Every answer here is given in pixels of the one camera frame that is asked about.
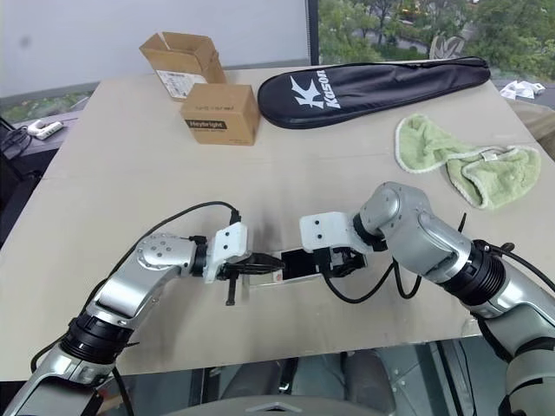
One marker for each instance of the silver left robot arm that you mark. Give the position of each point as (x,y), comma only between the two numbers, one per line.
(126,286)

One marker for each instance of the clear plastic phone case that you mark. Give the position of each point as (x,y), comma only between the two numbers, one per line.
(260,282)

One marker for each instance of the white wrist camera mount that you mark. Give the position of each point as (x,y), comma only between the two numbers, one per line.
(325,229)
(227,245)

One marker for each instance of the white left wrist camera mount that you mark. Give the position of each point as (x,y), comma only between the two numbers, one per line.
(227,245)

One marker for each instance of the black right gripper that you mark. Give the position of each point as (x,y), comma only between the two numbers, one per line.
(327,262)

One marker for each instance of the white crumpled papers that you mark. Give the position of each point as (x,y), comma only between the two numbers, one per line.
(520,89)

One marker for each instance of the dark window frame post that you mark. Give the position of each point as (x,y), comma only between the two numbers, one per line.
(313,30)

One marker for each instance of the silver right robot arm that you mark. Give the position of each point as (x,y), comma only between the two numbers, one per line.
(433,242)

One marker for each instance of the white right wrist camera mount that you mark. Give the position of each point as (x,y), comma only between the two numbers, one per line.
(325,229)

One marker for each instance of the dark side desk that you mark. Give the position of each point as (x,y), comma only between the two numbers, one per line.
(30,173)

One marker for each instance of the dark grey rounded shape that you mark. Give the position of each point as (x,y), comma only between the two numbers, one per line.
(368,381)

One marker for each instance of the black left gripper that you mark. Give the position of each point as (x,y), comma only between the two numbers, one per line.
(237,269)

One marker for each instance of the closed brown cardboard box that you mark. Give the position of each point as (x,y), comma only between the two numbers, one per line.
(221,112)

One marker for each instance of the green towel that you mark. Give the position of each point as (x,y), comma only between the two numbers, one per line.
(490,177)

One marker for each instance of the open brown cardboard box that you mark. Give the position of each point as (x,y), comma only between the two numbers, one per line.
(191,60)

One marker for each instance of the black racket bag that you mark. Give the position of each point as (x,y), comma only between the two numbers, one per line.
(368,91)

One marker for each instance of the white power strip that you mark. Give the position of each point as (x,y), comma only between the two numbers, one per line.
(43,130)

